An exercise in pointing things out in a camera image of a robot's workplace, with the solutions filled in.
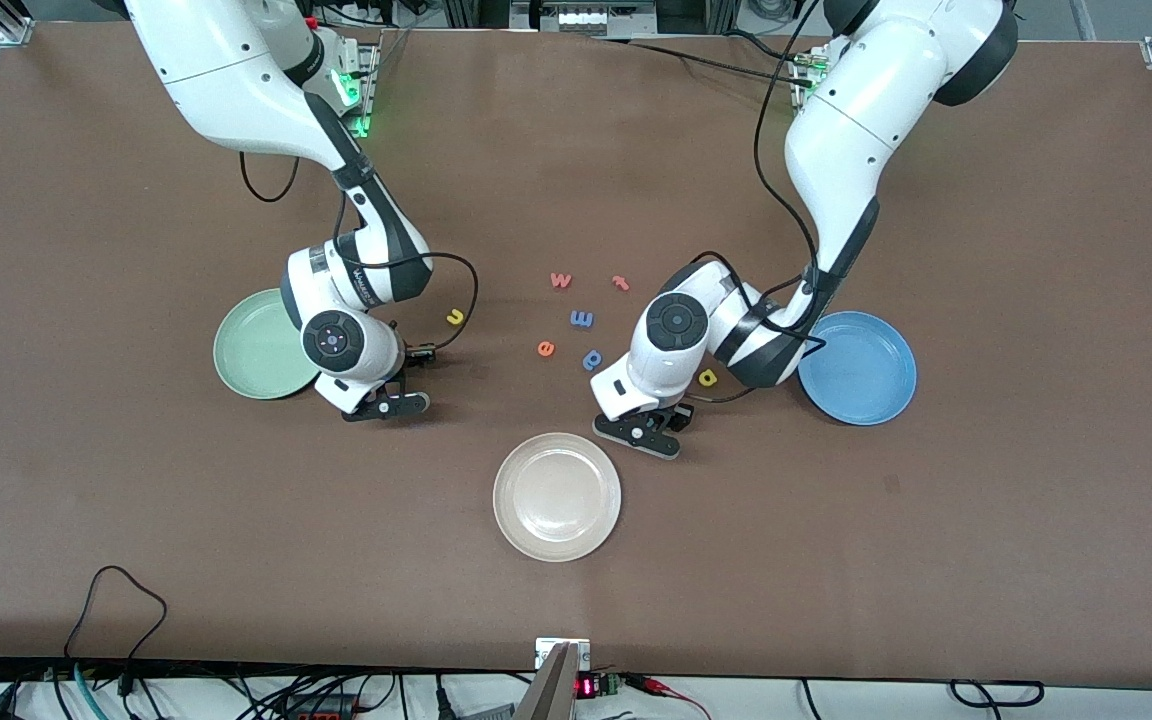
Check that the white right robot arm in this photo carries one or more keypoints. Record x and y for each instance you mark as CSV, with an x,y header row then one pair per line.
x,y
226,80

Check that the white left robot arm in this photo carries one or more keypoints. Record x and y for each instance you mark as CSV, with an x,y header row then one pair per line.
x,y
856,120

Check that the blue foam letter a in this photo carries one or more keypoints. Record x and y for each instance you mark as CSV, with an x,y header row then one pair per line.
x,y
592,360

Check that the blue foam letter m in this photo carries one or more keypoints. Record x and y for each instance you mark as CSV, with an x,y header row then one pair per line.
x,y
582,319

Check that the beige plate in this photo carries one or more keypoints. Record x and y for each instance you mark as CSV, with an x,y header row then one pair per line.
x,y
556,497

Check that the green plate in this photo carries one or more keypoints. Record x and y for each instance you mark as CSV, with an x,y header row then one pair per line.
x,y
256,345

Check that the blue plate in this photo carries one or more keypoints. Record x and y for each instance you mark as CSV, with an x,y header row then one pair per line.
x,y
861,370

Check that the red LED display module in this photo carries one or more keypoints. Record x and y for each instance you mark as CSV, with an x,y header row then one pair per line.
x,y
598,686

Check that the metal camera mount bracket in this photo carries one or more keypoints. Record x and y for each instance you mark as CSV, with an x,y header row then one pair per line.
x,y
551,690

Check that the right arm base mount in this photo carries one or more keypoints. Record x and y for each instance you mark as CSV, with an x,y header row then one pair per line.
x,y
358,85

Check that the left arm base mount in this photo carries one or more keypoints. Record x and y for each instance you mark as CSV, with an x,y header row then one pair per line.
x,y
808,72

